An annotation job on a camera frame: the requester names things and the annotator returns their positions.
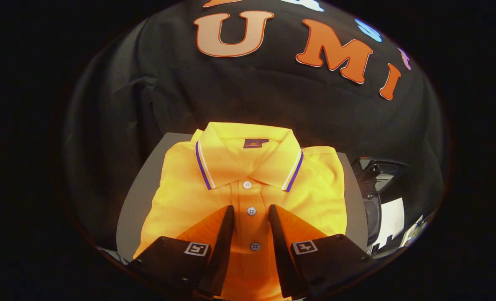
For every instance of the white paper sheet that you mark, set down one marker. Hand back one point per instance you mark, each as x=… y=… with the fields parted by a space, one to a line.
x=392 y=217

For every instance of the yellow polo shirt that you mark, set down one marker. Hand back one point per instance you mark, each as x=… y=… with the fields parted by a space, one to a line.
x=181 y=196

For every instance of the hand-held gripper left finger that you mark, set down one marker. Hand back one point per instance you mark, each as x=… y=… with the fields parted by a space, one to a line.
x=223 y=251

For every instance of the grey washing machine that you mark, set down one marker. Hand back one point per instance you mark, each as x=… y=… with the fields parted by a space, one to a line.
x=373 y=217

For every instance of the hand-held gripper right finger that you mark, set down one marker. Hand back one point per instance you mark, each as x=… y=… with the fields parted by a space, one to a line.
x=281 y=251

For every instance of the dark glass washing machine lid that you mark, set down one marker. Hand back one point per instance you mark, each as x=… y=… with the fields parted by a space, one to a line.
x=377 y=173

